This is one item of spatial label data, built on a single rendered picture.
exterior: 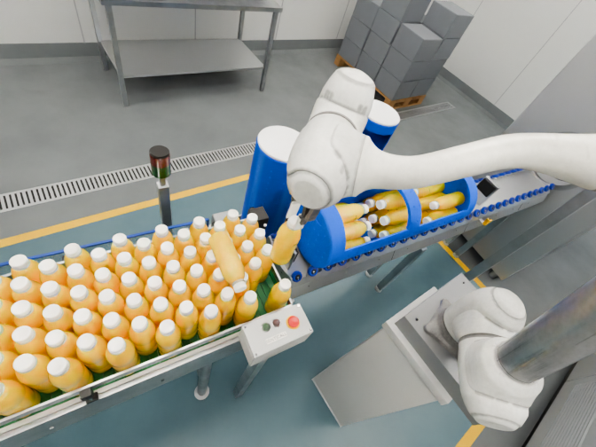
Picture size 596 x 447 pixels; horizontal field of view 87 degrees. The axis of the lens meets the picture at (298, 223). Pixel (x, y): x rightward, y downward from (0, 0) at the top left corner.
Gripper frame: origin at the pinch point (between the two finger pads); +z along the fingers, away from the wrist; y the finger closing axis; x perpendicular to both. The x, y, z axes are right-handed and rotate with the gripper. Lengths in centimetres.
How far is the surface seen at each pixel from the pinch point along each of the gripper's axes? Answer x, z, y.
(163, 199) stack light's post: 28, 34, 42
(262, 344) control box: 15.3, 27.1, -23.0
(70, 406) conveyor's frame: 66, 48, -14
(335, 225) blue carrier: -21.3, 15.1, 1.9
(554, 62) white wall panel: -506, 36, 168
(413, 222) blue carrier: -61, 20, -3
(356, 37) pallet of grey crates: -281, 87, 314
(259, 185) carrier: -24, 56, 59
